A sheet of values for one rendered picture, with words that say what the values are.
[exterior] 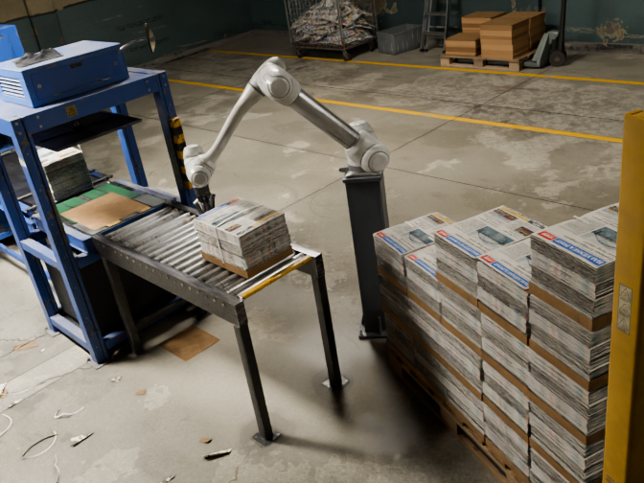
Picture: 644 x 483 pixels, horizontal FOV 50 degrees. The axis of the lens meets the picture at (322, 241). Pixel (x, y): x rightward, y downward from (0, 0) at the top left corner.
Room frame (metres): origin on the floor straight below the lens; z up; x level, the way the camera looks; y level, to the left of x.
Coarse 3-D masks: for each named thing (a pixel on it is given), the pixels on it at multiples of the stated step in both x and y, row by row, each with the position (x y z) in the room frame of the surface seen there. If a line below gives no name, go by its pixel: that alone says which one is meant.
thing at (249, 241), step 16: (240, 224) 2.92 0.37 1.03; (256, 224) 2.89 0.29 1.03; (272, 224) 2.93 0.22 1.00; (224, 240) 2.89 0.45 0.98; (240, 240) 2.80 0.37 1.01; (256, 240) 2.85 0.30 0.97; (272, 240) 2.91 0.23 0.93; (288, 240) 2.96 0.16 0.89; (240, 256) 2.82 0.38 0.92; (256, 256) 2.84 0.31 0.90; (272, 256) 2.90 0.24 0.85
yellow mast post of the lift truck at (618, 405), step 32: (640, 128) 1.32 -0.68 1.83; (640, 160) 1.31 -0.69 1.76; (640, 192) 1.30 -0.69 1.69; (640, 224) 1.30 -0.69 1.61; (640, 256) 1.29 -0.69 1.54; (640, 288) 1.29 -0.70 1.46; (640, 320) 1.28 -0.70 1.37; (640, 352) 1.28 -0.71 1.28; (640, 384) 1.29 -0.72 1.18; (608, 416) 1.35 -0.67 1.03; (640, 416) 1.29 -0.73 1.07; (608, 448) 1.35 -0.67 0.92; (640, 448) 1.29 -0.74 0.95; (608, 480) 1.34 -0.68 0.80; (640, 480) 1.30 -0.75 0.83
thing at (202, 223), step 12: (228, 204) 3.18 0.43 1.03; (240, 204) 3.16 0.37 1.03; (252, 204) 3.14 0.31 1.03; (204, 216) 3.09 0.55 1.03; (216, 216) 3.07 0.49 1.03; (228, 216) 3.05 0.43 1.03; (204, 228) 3.01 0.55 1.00; (204, 240) 3.04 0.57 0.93; (204, 252) 3.06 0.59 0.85; (216, 252) 2.98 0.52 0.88
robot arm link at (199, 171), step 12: (252, 96) 3.25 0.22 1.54; (240, 108) 3.25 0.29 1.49; (228, 120) 3.21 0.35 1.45; (240, 120) 3.23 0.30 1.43; (228, 132) 3.16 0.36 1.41; (216, 144) 3.11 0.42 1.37; (204, 156) 3.08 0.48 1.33; (216, 156) 3.08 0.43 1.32; (192, 168) 3.03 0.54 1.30; (204, 168) 3.03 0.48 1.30; (192, 180) 3.00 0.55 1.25; (204, 180) 3.00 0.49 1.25
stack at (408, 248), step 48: (384, 240) 2.93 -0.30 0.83; (432, 240) 2.84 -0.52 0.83; (384, 288) 2.95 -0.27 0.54; (432, 288) 2.54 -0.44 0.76; (432, 336) 2.55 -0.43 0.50; (480, 336) 2.21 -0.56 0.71; (432, 384) 2.60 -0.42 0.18; (480, 384) 2.22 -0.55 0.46; (528, 384) 1.94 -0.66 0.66; (528, 432) 1.94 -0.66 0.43
